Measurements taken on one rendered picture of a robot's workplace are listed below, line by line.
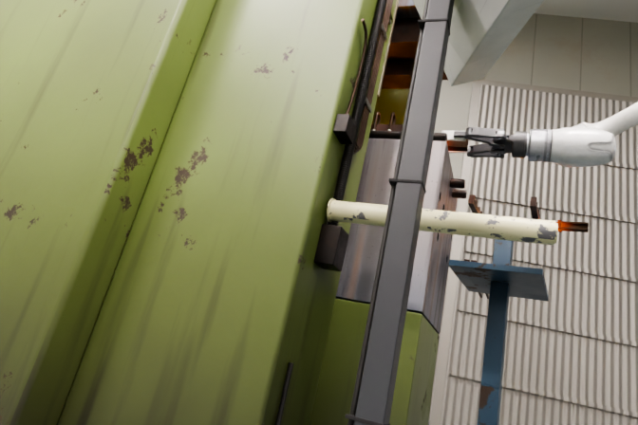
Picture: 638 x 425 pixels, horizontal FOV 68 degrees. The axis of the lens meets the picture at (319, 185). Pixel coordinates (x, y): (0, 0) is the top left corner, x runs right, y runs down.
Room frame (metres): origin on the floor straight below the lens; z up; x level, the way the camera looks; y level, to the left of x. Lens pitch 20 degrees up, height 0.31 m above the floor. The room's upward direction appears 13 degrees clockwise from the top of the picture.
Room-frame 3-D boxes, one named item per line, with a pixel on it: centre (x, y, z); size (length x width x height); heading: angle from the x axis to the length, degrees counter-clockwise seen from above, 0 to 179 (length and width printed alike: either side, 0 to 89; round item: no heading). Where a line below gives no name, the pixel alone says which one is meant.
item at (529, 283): (1.71, -0.73, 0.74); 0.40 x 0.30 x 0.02; 149
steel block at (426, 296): (1.39, -0.12, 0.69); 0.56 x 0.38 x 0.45; 66
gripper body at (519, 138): (1.19, -0.50, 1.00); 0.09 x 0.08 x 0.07; 66
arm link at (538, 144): (1.16, -0.57, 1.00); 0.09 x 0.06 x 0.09; 156
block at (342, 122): (0.95, -0.03, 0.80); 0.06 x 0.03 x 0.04; 156
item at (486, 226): (0.90, -0.24, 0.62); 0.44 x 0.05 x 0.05; 66
